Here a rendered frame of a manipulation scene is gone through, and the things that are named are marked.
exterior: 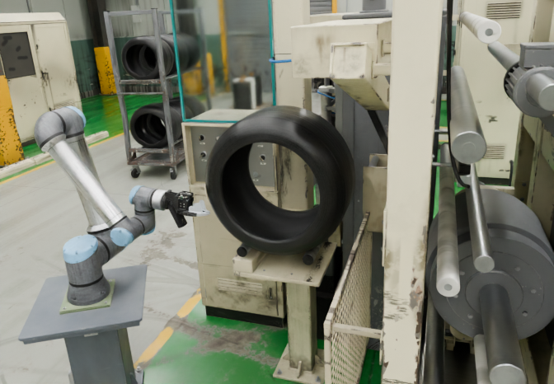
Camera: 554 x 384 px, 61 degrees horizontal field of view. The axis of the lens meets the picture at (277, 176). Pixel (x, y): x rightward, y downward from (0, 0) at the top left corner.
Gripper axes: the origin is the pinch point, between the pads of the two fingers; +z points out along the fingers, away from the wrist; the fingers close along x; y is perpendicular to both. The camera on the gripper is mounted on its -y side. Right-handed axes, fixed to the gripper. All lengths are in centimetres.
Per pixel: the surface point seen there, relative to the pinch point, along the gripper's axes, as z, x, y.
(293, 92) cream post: 26, 27, 52
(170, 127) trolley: -188, 292, -60
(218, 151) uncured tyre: 9.9, -11.6, 33.9
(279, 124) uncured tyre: 33, -10, 48
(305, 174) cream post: 35.2, 27.2, 15.9
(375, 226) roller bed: 70, 20, 1
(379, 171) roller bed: 68, 20, 26
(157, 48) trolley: -202, 291, 26
